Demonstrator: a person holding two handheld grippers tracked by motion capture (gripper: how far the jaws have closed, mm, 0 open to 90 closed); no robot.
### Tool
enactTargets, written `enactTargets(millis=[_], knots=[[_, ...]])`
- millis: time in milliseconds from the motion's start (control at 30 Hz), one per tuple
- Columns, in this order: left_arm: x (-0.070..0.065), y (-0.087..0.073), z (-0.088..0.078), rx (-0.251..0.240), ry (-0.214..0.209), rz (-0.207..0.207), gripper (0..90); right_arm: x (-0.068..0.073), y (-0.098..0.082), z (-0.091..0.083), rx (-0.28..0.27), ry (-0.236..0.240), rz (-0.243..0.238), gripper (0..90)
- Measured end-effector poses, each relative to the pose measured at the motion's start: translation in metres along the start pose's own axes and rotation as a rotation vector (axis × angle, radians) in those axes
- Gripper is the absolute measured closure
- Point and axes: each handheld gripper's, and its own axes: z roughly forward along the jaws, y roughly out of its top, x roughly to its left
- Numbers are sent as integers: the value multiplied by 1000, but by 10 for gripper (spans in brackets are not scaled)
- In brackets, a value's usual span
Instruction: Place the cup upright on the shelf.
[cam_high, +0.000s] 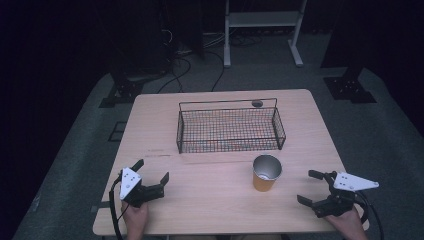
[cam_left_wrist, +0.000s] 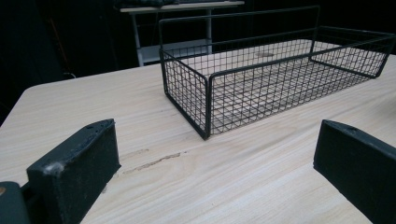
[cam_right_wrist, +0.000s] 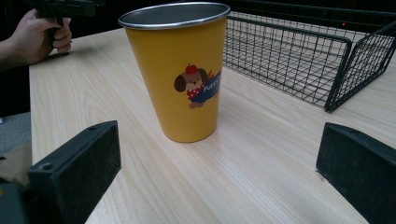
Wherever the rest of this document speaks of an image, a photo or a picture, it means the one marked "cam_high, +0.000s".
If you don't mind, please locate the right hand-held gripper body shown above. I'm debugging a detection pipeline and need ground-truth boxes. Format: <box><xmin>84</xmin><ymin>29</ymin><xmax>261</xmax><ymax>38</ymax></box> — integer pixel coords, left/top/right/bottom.
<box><xmin>313</xmin><ymin>171</ymin><xmax>380</xmax><ymax>219</ymax></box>

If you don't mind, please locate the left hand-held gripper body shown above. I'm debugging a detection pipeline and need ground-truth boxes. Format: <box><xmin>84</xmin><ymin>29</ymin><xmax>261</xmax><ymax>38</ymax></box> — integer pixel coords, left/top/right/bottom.
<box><xmin>118</xmin><ymin>167</ymin><xmax>166</xmax><ymax>209</ymax></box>

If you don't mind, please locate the orange paper cup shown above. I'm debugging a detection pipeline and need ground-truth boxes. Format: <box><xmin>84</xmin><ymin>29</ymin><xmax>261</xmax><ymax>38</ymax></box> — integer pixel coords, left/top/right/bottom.
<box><xmin>252</xmin><ymin>154</ymin><xmax>284</xmax><ymax>193</ymax></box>

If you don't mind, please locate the black wire basket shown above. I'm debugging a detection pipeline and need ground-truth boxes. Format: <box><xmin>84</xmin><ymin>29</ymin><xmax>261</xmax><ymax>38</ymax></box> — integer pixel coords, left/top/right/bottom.
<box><xmin>176</xmin><ymin>97</ymin><xmax>287</xmax><ymax>155</ymax></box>

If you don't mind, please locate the person's left hand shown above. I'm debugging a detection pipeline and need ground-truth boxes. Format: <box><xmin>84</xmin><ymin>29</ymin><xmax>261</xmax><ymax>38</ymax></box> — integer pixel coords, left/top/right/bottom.
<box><xmin>121</xmin><ymin>201</ymin><xmax>150</xmax><ymax>233</ymax></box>

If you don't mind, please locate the person's right hand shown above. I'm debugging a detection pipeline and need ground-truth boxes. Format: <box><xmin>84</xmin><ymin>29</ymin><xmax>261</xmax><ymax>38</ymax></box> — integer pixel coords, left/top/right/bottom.
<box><xmin>324</xmin><ymin>205</ymin><xmax>365</xmax><ymax>235</ymax></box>

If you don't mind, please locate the black stand base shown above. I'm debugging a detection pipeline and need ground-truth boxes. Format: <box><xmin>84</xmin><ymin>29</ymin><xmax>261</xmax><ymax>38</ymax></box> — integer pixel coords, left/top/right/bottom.
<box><xmin>322</xmin><ymin>66</ymin><xmax>378</xmax><ymax>104</ymax></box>
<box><xmin>98</xmin><ymin>74</ymin><xmax>145</xmax><ymax>109</ymax></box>

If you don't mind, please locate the white metal stand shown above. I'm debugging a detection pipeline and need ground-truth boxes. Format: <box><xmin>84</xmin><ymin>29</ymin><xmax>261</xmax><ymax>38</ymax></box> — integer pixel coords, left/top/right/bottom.
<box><xmin>223</xmin><ymin>0</ymin><xmax>308</xmax><ymax>69</ymax></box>

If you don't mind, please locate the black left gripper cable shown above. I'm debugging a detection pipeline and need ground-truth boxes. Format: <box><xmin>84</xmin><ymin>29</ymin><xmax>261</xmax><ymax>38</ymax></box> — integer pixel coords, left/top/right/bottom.
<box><xmin>108</xmin><ymin>169</ymin><xmax>126</xmax><ymax>240</ymax></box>

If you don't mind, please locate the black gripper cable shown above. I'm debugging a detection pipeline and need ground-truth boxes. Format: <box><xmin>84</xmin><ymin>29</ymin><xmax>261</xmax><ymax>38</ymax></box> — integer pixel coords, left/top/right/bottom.
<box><xmin>354</xmin><ymin>191</ymin><xmax>385</xmax><ymax>240</ymax></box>
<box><xmin>108</xmin><ymin>169</ymin><xmax>126</xmax><ymax>240</ymax></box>

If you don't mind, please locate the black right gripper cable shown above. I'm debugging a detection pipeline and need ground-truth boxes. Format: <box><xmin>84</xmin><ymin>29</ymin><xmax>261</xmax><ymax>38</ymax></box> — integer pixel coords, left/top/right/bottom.
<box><xmin>354</xmin><ymin>191</ymin><xmax>385</xmax><ymax>240</ymax></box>

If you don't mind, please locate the black floor cable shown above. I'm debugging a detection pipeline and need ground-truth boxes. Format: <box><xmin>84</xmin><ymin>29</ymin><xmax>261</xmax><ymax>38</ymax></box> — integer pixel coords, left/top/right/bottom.
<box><xmin>210</xmin><ymin>49</ymin><xmax>225</xmax><ymax>92</ymax></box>
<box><xmin>156</xmin><ymin>56</ymin><xmax>193</xmax><ymax>95</ymax></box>

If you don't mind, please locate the bundle of floor cables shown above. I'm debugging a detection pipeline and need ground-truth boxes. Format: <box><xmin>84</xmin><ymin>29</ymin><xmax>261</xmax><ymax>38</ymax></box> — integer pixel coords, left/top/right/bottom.
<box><xmin>229</xmin><ymin>32</ymin><xmax>265</xmax><ymax>48</ymax></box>

